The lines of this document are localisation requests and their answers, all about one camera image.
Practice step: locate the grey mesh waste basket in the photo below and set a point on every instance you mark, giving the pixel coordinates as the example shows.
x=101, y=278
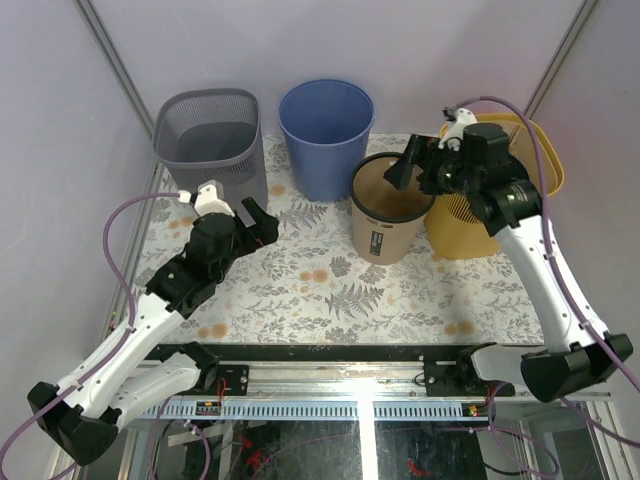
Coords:
x=214, y=134

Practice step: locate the beige bin with black rim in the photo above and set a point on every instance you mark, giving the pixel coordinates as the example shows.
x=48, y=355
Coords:
x=385, y=220

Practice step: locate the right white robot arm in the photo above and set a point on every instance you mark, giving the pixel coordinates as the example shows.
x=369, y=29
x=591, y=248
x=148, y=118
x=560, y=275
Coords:
x=579, y=350

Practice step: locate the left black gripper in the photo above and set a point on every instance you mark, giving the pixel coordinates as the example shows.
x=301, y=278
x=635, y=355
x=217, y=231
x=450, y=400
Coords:
x=266, y=229

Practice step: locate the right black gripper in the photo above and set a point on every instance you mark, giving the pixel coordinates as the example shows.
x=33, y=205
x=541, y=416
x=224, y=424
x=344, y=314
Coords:
x=421, y=150

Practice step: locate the aluminium mounting rail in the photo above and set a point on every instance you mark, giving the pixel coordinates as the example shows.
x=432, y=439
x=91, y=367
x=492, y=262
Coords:
x=397, y=391

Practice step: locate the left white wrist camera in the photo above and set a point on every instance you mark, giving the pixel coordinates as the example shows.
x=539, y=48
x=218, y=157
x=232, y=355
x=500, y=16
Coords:
x=207, y=199

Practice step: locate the blue plastic bucket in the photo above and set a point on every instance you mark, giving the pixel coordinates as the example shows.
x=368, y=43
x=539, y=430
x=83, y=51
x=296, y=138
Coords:
x=326, y=124

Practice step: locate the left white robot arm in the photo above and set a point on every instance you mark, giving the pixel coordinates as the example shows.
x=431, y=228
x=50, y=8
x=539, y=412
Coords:
x=84, y=412

